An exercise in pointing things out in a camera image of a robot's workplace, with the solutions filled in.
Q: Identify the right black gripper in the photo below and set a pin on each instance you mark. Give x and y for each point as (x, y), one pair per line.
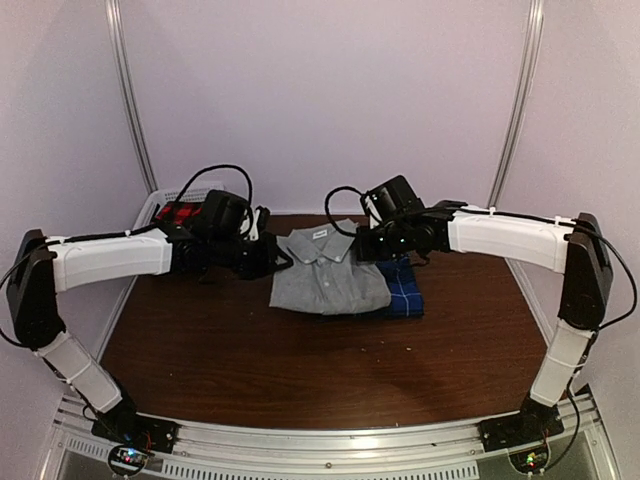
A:
(365, 251)

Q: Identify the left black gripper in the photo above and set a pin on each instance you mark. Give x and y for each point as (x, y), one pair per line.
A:
(266, 265)

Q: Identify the grey long sleeve shirt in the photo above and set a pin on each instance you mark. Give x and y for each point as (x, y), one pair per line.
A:
(293, 288)

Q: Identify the blue plaid shirt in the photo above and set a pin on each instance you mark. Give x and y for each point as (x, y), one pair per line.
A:
(405, 290)

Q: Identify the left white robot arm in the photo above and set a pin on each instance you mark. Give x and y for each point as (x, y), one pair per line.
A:
(222, 231)

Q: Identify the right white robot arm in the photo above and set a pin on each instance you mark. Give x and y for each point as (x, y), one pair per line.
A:
(400, 223)

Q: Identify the white plastic basket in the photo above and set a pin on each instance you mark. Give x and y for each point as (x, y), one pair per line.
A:
(159, 198)

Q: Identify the red black plaid shirt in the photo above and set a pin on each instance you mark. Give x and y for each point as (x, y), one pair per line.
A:
(177, 212)

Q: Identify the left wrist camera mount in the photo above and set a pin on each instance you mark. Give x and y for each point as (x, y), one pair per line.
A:
(254, 224)

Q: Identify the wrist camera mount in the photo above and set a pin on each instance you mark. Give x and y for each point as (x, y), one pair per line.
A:
(254, 224)
(370, 210)

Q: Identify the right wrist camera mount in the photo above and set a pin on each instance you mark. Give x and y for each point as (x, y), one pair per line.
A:
(370, 210)

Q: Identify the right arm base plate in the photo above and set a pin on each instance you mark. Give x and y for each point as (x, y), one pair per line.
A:
(514, 430)

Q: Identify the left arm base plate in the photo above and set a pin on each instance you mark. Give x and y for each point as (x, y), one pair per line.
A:
(143, 433)

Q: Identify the right aluminium corner post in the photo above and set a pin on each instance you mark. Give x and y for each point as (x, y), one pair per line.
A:
(529, 60)

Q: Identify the aluminium corner post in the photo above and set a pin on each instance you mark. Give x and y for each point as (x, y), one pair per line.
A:
(529, 60)
(124, 74)

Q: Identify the aluminium front rail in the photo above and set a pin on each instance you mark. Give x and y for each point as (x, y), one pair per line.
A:
(448, 450)

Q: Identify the left aluminium corner post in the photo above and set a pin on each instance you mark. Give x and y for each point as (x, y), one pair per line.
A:
(124, 74)

